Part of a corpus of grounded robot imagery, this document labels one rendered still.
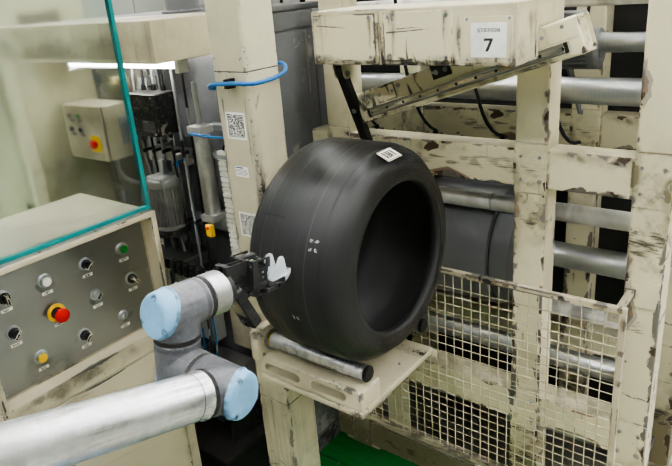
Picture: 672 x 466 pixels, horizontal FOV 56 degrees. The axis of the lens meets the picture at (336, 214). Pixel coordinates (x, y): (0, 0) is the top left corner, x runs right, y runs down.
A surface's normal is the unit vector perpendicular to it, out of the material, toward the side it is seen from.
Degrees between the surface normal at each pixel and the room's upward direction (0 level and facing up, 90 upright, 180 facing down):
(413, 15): 90
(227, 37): 90
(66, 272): 90
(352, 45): 90
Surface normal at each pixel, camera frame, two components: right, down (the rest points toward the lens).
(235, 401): 0.83, 0.18
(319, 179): -0.40, -0.61
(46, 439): 0.72, -0.42
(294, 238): -0.58, -0.14
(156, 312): -0.61, 0.11
